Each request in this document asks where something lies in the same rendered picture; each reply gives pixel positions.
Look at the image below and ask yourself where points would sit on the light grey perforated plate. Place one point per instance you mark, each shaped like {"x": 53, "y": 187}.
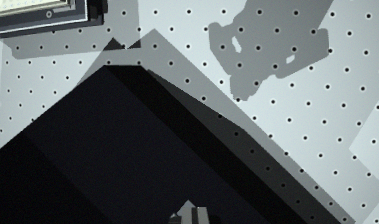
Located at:
{"x": 291, "y": 87}

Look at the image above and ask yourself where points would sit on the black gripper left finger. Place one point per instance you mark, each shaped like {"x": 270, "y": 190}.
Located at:
{"x": 188, "y": 217}

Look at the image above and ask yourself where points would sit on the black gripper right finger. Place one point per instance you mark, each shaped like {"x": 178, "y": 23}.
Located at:
{"x": 201, "y": 216}

